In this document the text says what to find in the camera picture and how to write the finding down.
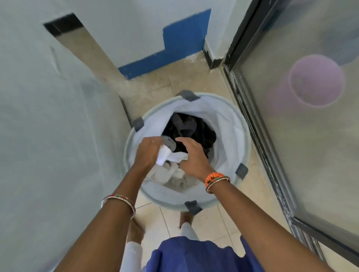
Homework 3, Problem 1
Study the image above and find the person's right hand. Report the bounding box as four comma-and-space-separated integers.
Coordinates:
175, 136, 215, 183

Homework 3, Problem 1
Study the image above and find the person's left hand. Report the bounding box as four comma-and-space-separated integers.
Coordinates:
133, 136, 165, 174

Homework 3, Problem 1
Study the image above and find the black clothes garment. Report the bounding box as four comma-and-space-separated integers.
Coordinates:
162, 112, 217, 157

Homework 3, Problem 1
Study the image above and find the dark grey garment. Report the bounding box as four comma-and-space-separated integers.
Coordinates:
161, 113, 198, 152

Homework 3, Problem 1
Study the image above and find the white round laundry basket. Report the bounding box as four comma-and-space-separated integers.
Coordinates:
123, 90, 252, 216

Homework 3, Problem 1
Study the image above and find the cream and blue washing machine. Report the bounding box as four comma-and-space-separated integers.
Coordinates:
0, 0, 132, 272

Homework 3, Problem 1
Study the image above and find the person's right forearm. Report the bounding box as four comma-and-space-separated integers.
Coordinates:
210, 182, 334, 272

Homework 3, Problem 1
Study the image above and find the person's left forearm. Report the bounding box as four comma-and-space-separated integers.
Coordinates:
55, 165, 149, 272

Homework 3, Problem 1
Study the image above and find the person's foot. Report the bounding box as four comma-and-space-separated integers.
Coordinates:
128, 218, 145, 244
178, 211, 194, 229

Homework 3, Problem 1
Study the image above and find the thin beaded bangle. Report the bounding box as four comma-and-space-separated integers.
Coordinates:
101, 194, 136, 219
205, 176, 231, 194

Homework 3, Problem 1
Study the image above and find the white trouser leg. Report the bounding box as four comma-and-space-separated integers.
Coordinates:
120, 242, 144, 272
179, 223, 200, 241

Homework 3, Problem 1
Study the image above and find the lavender blue tunic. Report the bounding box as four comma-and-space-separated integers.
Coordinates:
143, 236, 266, 272

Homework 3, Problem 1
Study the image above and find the black framed glass door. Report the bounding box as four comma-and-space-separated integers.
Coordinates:
223, 0, 359, 267

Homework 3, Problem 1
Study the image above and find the pink plastic bucket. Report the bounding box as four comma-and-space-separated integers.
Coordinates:
289, 54, 346, 108

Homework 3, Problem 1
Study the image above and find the orange braided bracelet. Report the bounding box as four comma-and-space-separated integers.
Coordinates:
205, 171, 225, 188

